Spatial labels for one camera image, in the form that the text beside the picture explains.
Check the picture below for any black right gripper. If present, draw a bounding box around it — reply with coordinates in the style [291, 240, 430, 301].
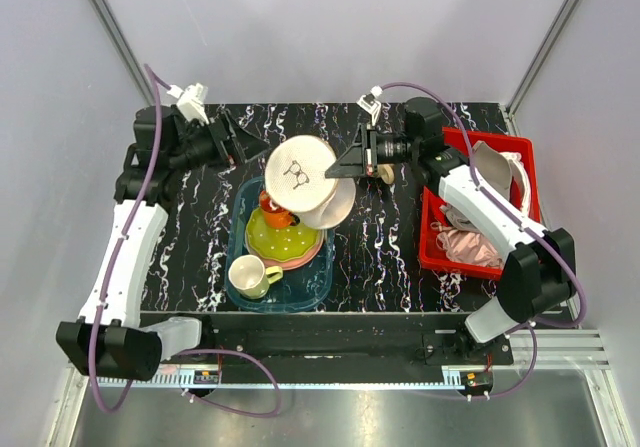
[325, 124, 419, 180]

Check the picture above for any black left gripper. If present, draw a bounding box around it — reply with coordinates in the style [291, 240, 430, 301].
[168, 109, 270, 174]

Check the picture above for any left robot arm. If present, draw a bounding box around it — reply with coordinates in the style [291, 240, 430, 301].
[56, 106, 269, 381]

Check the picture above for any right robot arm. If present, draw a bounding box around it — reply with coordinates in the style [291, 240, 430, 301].
[325, 93, 578, 364]

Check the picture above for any pink bra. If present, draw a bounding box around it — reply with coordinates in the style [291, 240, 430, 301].
[430, 205, 503, 269]

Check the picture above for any grey bra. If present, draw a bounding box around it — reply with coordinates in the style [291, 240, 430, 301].
[472, 141, 512, 190]

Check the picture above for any white lace bra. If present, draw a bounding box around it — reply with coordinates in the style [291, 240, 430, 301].
[500, 152, 532, 216]

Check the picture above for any beige ceramic mug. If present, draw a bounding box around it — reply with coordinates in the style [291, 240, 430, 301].
[377, 164, 395, 185]

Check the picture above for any orange mug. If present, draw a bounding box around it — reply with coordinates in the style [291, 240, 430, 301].
[259, 190, 300, 229]

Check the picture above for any green polka dot bowl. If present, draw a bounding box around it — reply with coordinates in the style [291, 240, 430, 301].
[245, 207, 324, 262]

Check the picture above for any pink plate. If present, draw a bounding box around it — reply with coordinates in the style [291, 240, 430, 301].
[244, 225, 326, 271]

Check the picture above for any red plastic bin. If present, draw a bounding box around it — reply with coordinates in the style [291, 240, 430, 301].
[419, 131, 541, 280]

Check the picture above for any cream and yellow mug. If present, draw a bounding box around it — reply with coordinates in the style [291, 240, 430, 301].
[228, 255, 284, 300]

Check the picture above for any teal transparent plastic tub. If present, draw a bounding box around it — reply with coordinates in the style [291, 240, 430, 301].
[225, 177, 334, 313]

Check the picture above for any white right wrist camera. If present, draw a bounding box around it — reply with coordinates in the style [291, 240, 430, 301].
[357, 85, 383, 123]

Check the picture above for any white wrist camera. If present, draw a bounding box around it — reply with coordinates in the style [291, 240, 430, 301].
[167, 83, 209, 125]
[357, 85, 383, 123]

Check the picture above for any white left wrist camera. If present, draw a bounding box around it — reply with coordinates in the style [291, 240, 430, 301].
[167, 83, 209, 125]

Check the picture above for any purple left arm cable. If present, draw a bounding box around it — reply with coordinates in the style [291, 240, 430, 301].
[88, 63, 282, 416]

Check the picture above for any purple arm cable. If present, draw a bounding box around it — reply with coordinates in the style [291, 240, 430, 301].
[372, 81, 589, 401]
[88, 63, 282, 416]

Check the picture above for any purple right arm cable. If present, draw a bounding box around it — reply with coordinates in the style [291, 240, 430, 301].
[372, 81, 589, 401]

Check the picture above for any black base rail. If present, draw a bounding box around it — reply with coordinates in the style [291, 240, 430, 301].
[169, 312, 531, 385]

